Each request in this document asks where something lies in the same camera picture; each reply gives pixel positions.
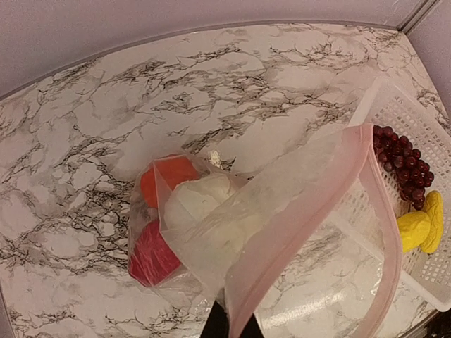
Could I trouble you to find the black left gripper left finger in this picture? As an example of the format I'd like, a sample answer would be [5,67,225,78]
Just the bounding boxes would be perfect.
[200,301,229,338]

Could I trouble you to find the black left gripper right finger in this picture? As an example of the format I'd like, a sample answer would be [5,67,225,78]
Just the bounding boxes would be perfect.
[242,314,264,338]

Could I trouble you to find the red toy bell pepper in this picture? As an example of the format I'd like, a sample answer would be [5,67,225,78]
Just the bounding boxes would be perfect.
[128,219,181,287]

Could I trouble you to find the clear zip top bag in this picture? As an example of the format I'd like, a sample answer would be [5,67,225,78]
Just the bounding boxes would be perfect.
[128,123,402,337]

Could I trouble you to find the white toy cauliflower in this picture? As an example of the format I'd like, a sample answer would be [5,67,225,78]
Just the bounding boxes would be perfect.
[163,173,262,268]

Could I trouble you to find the orange toy pumpkin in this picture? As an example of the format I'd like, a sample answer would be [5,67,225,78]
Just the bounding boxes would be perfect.
[140,156,199,208]

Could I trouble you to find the dark red toy grapes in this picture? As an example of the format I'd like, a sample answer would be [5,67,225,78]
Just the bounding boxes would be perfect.
[373,125,435,211]

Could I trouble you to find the white plastic mesh basket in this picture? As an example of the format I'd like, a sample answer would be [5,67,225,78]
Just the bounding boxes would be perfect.
[349,78,450,311]

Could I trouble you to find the right aluminium frame post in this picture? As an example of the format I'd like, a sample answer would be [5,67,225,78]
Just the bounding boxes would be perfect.
[396,0,443,35]

